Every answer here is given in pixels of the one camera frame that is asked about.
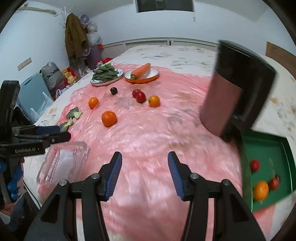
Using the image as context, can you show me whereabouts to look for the red apple group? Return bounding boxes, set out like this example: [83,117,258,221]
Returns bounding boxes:
[249,159,260,173]

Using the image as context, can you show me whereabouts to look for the small orange group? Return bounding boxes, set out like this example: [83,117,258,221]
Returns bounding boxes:
[88,97,99,109]

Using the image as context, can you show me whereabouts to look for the large orange group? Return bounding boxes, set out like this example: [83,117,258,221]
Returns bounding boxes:
[101,111,117,127]

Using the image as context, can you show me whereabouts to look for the dark plum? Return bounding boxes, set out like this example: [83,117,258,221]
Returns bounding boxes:
[110,87,118,95]

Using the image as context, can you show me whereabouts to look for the blue gloved left hand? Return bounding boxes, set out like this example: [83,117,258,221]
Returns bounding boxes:
[1,157,25,204]

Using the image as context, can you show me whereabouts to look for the green leaf piece lower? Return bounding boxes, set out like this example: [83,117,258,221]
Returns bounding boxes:
[59,118,73,132]

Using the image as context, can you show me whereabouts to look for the green leaf piece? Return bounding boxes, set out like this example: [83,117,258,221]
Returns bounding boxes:
[66,107,82,120]
[59,118,73,132]

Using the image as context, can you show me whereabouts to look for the clear glass tray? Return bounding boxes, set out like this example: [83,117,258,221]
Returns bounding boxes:
[37,142,90,188]

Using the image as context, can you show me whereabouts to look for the white plastic bag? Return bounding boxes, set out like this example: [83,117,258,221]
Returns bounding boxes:
[30,92,54,122]

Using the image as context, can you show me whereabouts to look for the green leaf piece upper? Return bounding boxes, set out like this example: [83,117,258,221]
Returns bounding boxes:
[66,107,82,120]

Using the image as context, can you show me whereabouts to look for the grey shopping bag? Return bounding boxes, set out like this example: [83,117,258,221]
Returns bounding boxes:
[40,62,66,92]

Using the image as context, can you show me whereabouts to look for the red snack packages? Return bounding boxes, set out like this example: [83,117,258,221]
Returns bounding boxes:
[62,67,79,85]

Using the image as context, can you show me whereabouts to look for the green shallow box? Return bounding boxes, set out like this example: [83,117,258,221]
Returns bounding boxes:
[237,130,295,211]

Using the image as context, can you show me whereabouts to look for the olive jacket on rack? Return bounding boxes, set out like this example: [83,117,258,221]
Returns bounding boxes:
[65,13,89,59]

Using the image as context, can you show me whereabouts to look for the pile of green leaves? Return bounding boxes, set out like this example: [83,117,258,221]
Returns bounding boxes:
[93,63,118,80]

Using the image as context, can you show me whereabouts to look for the purple bin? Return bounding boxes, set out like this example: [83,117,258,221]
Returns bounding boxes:
[86,45,102,69]

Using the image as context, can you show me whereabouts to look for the white coat rack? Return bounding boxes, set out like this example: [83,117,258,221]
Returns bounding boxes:
[61,6,73,27]

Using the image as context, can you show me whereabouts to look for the stacked plastic bags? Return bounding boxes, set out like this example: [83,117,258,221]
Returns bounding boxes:
[87,22,102,46]

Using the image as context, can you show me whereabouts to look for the small white fan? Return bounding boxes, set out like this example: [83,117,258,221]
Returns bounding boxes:
[78,14,90,26]

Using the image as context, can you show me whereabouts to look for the white plate blue rim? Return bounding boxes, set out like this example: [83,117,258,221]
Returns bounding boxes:
[90,69,125,87]

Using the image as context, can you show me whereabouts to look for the pink plastic sheet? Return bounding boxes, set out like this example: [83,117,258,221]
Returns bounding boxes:
[38,63,278,241]

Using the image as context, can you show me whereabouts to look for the floral bed duvet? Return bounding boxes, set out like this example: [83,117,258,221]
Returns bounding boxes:
[25,45,295,240]

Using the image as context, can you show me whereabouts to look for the orange carrot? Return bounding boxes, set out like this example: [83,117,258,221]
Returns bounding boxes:
[130,63,151,80]

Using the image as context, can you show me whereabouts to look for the orange rimmed white dish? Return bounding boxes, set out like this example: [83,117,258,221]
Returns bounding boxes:
[124,67,159,84]

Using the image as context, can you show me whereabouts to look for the black and copper appliance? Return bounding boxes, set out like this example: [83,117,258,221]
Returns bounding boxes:
[200,40,276,142]

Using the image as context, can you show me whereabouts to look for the dark window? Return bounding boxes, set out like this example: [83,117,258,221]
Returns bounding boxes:
[135,0,194,13]

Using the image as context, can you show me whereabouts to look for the wooden headboard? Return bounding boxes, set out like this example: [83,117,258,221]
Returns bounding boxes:
[265,42,296,78]

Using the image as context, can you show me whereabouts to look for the wall switch panel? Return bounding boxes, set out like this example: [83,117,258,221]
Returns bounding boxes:
[17,57,32,71]

